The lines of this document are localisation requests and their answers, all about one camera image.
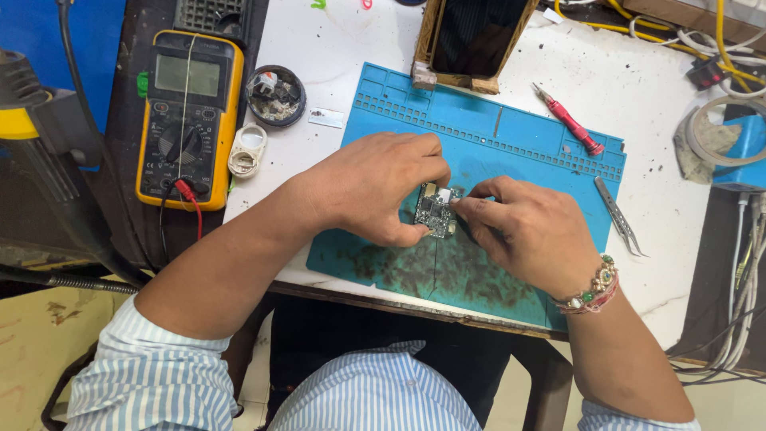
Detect bundle of white cables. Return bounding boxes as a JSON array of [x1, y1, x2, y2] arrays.
[[670, 192, 766, 384]]

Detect red multimeter probe lead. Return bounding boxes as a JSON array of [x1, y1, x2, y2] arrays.
[[174, 178, 203, 241]]

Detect yellow digital multimeter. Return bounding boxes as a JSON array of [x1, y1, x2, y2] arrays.
[[135, 30, 245, 212]]

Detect blue power box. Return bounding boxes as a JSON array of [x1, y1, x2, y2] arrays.
[[712, 115, 766, 194]]

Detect steel tweezers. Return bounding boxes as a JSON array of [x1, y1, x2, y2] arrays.
[[594, 176, 650, 258]]

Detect white plastic round case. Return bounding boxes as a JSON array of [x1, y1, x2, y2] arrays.
[[228, 122, 268, 179]]

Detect black smartphone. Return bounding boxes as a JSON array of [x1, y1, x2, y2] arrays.
[[430, 0, 531, 79]]

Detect small metal blade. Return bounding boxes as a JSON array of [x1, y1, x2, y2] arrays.
[[308, 108, 345, 129]]

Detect round tin of small parts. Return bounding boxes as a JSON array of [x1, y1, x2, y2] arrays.
[[246, 65, 307, 128]]

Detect striped shirt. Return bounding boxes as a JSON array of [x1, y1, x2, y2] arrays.
[[65, 293, 702, 431]]

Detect black flexible hose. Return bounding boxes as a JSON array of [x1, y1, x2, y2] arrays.
[[0, 263, 141, 297]]

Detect person's right hand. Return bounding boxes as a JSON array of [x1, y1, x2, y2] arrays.
[[449, 176, 601, 300]]

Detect red precision screwdriver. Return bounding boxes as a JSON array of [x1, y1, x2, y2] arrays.
[[533, 83, 605, 158]]

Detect roll of tape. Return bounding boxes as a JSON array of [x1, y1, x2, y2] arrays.
[[685, 96, 766, 167]]

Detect black multimeter probe lead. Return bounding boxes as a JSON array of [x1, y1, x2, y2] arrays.
[[158, 180, 179, 264]]

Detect beaded bracelet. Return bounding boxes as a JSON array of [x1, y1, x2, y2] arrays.
[[552, 254, 620, 315]]

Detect green circuit board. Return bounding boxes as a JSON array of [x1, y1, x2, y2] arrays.
[[413, 182, 462, 239]]

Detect black hot air station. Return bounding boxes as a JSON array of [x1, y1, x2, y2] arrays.
[[0, 48, 150, 288]]

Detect yellow cables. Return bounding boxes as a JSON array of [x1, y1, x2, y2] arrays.
[[553, 0, 766, 93]]

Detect blue silicone repair mat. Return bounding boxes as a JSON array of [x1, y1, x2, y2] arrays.
[[306, 62, 627, 333]]

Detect person's left hand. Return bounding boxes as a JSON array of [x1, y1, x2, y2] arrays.
[[297, 132, 452, 249]]

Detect black grille device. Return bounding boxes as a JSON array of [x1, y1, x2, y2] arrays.
[[174, 0, 252, 43]]

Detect dirty grey cloth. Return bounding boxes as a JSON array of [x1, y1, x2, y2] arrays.
[[673, 108, 743, 185]]

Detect black red switch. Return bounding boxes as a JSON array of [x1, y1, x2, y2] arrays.
[[686, 56, 728, 92]]

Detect wooden phone stand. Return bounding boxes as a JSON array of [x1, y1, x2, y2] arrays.
[[411, 0, 541, 95]]

